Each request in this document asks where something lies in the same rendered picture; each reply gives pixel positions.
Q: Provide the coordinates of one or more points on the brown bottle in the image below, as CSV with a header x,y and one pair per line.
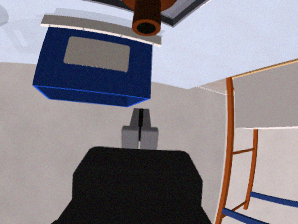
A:
x,y
147,15

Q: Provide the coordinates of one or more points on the blue plastic crate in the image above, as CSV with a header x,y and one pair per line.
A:
x,y
93,63

